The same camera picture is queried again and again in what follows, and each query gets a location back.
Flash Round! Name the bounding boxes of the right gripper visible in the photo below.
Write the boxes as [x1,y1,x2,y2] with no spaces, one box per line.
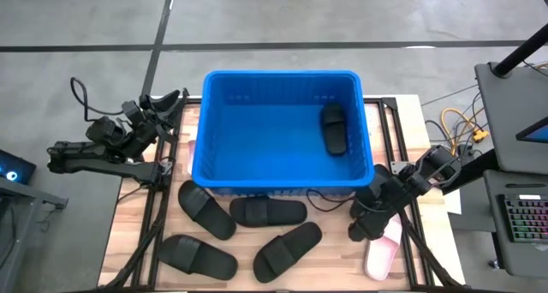
[348,172,419,242]

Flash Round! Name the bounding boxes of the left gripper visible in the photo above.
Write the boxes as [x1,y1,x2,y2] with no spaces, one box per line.
[122,89,188,157]

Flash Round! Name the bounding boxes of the pink slide sandal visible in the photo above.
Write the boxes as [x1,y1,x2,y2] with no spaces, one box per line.
[363,213,404,282]
[187,139,198,176]

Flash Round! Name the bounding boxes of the black slide sandal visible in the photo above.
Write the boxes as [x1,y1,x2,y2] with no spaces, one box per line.
[252,221,324,284]
[156,234,239,281]
[319,103,348,157]
[177,179,237,242]
[229,194,308,228]

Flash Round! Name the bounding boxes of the blue plastic bin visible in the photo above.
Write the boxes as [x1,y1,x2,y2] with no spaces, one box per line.
[191,69,377,198]

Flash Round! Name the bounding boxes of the white paper sheet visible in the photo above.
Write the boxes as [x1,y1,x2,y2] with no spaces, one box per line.
[443,188,463,216]

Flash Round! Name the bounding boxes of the black angled bar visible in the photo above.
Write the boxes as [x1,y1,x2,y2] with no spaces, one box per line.
[440,159,500,196]

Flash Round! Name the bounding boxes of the black computer tower blue lights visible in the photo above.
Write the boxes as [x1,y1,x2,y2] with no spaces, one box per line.
[0,149,38,186]

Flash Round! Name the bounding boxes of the backlit black keyboard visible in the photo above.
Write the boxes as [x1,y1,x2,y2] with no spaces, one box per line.
[497,193,548,243]

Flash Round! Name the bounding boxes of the grey keyboard desk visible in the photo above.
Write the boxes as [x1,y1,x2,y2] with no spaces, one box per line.
[482,169,548,280]

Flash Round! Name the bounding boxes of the grey desk with pole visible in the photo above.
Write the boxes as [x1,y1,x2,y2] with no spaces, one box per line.
[474,61,548,176]

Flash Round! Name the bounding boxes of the black tablet screen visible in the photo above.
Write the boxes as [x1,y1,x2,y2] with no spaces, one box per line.
[515,116,548,145]

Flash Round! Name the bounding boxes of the grey side desk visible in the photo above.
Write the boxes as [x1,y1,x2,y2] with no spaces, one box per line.
[0,176,69,293]

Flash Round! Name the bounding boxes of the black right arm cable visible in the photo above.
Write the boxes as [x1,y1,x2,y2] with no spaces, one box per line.
[306,188,359,213]

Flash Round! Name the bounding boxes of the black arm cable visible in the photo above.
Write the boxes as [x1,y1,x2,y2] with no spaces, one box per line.
[69,76,126,117]
[306,188,359,213]

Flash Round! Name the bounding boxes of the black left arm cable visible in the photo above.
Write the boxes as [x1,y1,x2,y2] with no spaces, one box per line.
[69,76,126,117]

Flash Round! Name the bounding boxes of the black aluminium table frame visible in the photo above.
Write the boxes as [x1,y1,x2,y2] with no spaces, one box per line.
[100,87,466,293]

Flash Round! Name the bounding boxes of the black floor cable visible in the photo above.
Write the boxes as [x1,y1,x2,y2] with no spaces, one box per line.
[423,85,487,157]

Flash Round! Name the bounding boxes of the yellow cable with plug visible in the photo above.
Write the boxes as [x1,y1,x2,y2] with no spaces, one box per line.
[440,107,490,157]

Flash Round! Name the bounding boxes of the black camera pole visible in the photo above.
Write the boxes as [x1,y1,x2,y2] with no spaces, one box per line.
[491,22,548,78]

